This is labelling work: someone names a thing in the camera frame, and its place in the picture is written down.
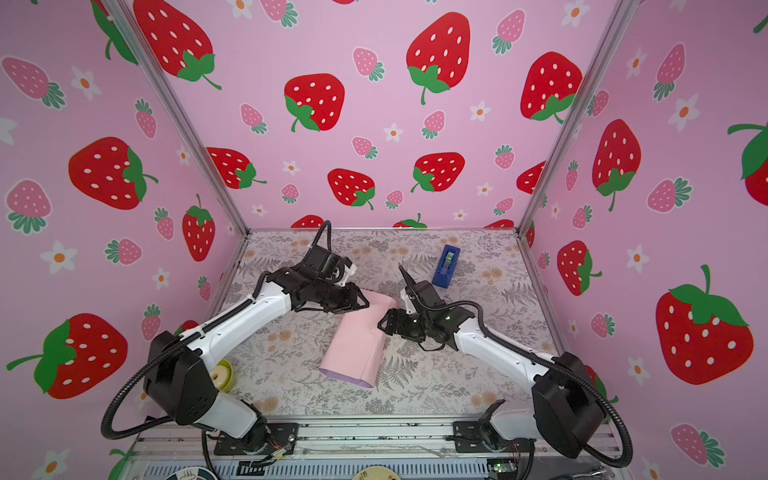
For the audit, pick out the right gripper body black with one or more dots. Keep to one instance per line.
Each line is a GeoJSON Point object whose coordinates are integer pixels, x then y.
{"type": "Point", "coordinates": [412, 326]}

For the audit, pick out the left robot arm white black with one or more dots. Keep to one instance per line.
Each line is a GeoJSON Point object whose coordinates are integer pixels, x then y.
{"type": "Point", "coordinates": [177, 373]}

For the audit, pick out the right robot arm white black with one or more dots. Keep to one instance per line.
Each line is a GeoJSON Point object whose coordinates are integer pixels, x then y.
{"type": "Point", "coordinates": [568, 408]}

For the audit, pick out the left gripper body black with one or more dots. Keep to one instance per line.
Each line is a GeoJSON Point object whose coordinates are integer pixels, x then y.
{"type": "Point", "coordinates": [330, 296]}

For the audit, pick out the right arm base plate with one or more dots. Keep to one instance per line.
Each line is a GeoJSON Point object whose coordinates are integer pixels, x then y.
{"type": "Point", "coordinates": [501, 428]}

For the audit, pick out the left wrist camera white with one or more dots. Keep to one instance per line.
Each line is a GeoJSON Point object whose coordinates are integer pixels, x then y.
{"type": "Point", "coordinates": [344, 268]}

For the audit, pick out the purple wrapping paper sheet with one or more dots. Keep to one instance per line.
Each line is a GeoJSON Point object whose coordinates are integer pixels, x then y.
{"type": "Point", "coordinates": [356, 350]}

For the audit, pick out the blue tape dispenser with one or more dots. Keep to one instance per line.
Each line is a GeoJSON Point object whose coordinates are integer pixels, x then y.
{"type": "Point", "coordinates": [446, 266]}

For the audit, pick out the yellow-green tape roll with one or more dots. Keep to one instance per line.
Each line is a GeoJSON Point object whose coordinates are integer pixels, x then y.
{"type": "Point", "coordinates": [223, 376]}

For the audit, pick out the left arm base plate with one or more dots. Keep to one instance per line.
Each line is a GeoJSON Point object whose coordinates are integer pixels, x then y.
{"type": "Point", "coordinates": [263, 441]}

